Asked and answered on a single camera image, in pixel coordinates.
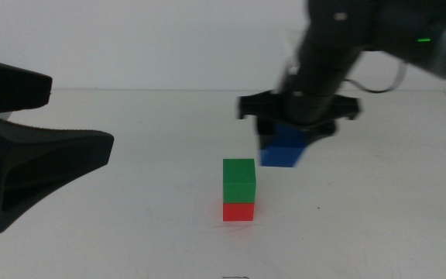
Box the blue cube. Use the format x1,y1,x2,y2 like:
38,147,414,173
259,122,310,169

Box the green cube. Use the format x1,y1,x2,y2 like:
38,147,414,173
222,157,257,205

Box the grey right camera cable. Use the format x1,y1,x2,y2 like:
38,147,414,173
344,60,409,95

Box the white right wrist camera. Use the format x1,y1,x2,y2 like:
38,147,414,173
277,64,302,94

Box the red cube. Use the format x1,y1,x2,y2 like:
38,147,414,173
222,201,256,222

